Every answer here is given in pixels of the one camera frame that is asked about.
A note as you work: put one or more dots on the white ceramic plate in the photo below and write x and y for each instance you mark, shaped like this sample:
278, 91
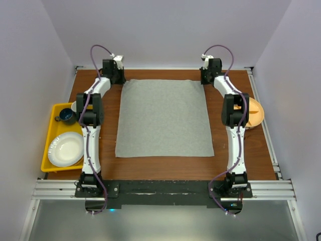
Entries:
66, 149

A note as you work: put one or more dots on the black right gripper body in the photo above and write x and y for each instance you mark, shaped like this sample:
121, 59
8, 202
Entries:
203, 76

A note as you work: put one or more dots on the aluminium right frame rail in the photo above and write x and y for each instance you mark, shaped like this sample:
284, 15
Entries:
273, 157

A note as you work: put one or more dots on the orange divided plate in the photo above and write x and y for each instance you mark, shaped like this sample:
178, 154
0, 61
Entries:
256, 114

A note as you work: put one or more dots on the grey ceramic mug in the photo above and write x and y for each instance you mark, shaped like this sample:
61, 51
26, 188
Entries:
74, 107

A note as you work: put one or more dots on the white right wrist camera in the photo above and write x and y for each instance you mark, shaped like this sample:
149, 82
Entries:
206, 59

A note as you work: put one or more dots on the yellow plastic tray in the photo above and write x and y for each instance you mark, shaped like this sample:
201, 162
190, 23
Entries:
55, 129

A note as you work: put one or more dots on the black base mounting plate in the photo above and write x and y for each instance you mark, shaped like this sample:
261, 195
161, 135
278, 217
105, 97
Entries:
177, 200

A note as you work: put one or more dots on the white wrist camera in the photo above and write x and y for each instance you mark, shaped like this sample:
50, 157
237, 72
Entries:
119, 61
206, 59

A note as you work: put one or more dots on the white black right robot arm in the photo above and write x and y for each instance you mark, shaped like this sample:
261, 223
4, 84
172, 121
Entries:
234, 116

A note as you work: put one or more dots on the grey cloth napkin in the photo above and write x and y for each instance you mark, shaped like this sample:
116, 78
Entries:
163, 118

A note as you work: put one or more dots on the aluminium frame rail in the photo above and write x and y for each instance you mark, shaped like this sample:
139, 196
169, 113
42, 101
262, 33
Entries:
273, 157
257, 190

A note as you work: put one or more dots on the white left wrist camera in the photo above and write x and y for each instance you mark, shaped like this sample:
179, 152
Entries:
119, 61

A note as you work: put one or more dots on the aluminium front frame rail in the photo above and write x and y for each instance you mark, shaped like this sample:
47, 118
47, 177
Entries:
257, 190

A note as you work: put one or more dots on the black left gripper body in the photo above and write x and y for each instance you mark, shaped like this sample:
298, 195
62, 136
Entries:
119, 75

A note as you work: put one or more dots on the dark blue ceramic cup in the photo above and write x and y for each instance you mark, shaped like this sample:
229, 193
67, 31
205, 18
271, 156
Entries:
66, 116

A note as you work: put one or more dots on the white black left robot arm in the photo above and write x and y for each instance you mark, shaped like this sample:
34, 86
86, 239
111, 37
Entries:
90, 116

